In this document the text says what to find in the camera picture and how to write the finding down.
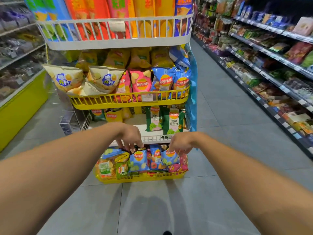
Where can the person's right forearm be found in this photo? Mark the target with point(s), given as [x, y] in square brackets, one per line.
[249, 183]

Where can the rows of assorted snack packets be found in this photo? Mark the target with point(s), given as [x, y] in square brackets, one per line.
[264, 61]

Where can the row of tall chip bags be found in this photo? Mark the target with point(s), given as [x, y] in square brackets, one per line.
[97, 12]

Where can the pile of small chip packets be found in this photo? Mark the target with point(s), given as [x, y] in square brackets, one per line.
[122, 163]

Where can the long dark shelving unit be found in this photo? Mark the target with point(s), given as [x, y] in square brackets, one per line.
[273, 78]

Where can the person's right fingers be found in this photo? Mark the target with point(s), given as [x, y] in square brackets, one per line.
[176, 148]

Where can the person's left forearm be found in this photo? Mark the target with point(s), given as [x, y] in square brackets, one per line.
[56, 173]

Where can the small dark green chip bag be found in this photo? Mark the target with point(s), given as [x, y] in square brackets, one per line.
[97, 115]

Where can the person's left fingers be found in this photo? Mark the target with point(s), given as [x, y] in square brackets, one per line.
[129, 145]

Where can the small blue chip bag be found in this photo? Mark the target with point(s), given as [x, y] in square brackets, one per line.
[170, 157]

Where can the small yellow chip bag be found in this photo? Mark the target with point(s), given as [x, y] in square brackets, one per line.
[113, 116]

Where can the green white chip bag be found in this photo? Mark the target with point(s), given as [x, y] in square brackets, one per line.
[173, 122]
[154, 119]

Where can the rows of dark wrapped packets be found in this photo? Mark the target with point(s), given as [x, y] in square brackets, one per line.
[17, 44]

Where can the white price tag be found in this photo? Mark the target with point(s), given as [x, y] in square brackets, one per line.
[117, 26]
[147, 97]

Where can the low yellow plastic basket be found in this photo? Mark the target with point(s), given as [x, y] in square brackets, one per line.
[144, 178]

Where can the person's black shoe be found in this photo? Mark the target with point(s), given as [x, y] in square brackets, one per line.
[167, 233]

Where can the person's left hand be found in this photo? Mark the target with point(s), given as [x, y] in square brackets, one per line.
[128, 134]

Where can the cream chip bag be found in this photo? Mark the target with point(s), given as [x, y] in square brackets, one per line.
[104, 79]
[67, 79]

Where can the wide yellow plastic basket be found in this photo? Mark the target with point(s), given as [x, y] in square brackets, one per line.
[117, 100]

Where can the large white plastic basket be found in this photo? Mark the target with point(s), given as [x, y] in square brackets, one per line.
[115, 42]

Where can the pink chip bag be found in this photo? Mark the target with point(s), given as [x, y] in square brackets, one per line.
[123, 86]
[141, 81]

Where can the person's right hand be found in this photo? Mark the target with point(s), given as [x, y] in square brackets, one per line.
[184, 141]

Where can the shelving unit with green base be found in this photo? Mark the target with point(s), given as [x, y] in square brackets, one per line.
[23, 105]

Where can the blue plastic hanging bag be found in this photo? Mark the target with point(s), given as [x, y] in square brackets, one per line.
[193, 90]

